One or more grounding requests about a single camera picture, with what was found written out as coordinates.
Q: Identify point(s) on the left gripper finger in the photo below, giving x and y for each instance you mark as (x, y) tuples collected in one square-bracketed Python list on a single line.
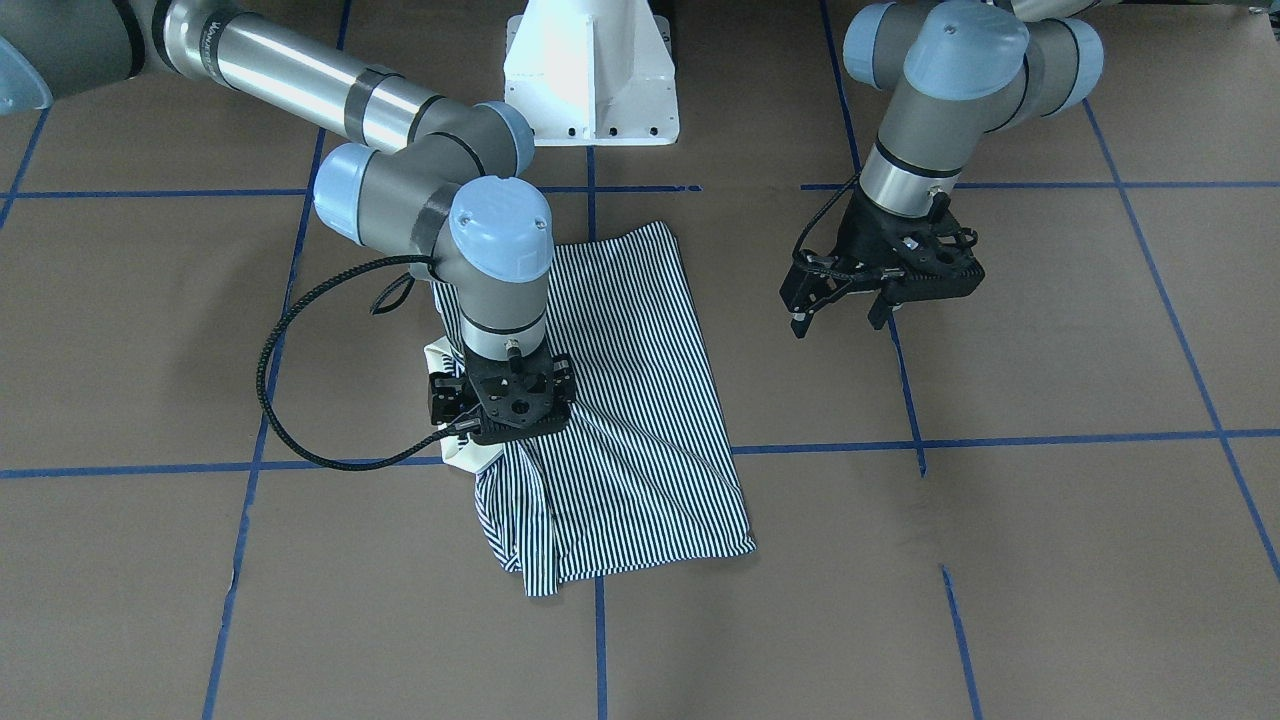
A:
[(881, 312), (800, 321)]

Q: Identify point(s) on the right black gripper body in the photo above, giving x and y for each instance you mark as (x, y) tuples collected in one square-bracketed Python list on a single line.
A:
[(445, 398)]

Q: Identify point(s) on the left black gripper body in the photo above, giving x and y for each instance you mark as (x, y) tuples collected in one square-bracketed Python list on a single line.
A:
[(860, 238)]

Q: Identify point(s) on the navy white striped polo shirt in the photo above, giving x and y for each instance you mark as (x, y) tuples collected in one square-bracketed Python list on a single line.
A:
[(642, 475)]

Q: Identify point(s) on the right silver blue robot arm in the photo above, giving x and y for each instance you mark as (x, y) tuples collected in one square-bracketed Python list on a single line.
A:
[(428, 181)]

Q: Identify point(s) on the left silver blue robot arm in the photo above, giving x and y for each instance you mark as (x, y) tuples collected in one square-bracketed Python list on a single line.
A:
[(957, 70)]

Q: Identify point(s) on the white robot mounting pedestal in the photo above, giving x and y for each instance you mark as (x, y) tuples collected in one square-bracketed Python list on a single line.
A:
[(593, 73)]

